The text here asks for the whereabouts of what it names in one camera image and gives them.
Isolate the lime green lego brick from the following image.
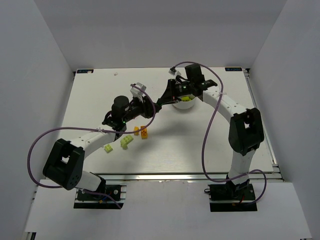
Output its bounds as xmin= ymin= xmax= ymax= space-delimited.
xmin=181 ymin=96 xmax=192 ymax=102

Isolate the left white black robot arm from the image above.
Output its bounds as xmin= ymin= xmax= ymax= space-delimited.
xmin=42 ymin=95 xmax=162 ymax=196

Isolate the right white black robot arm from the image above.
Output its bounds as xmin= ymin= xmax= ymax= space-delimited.
xmin=156 ymin=62 xmax=265 ymax=195

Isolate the white round divided container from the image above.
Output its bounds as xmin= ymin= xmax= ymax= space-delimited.
xmin=173 ymin=94 xmax=196 ymax=110

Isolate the small orange lego brick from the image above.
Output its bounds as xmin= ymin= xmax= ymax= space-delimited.
xmin=133 ymin=126 xmax=139 ymax=136

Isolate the orange yellow lego brick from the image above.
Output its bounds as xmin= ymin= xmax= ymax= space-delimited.
xmin=140 ymin=125 xmax=148 ymax=140

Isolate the pale green lego brick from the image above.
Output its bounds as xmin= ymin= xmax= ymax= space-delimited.
xmin=120 ymin=134 xmax=133 ymax=150

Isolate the right blue table label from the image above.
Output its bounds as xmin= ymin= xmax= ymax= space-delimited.
xmin=224 ymin=67 xmax=243 ymax=72

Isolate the blue table label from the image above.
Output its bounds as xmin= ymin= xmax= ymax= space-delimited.
xmin=224 ymin=67 xmax=243 ymax=72
xmin=76 ymin=69 xmax=94 ymax=74

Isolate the small pale green lego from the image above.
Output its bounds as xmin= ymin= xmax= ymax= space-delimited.
xmin=104 ymin=144 xmax=113 ymax=153

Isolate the left blue table label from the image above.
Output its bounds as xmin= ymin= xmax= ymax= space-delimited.
xmin=76 ymin=69 xmax=94 ymax=74

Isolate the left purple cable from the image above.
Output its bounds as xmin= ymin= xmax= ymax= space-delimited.
xmin=26 ymin=84 xmax=158 ymax=210

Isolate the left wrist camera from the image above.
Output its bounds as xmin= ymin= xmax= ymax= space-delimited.
xmin=130 ymin=82 xmax=147 ymax=102

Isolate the aluminium front rail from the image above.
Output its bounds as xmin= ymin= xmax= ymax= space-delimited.
xmin=100 ymin=171 xmax=283 ymax=181

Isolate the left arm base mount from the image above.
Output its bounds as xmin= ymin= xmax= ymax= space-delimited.
xmin=73 ymin=184 xmax=127 ymax=210

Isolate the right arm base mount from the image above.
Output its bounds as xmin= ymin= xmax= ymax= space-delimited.
xmin=204 ymin=183 xmax=258 ymax=213

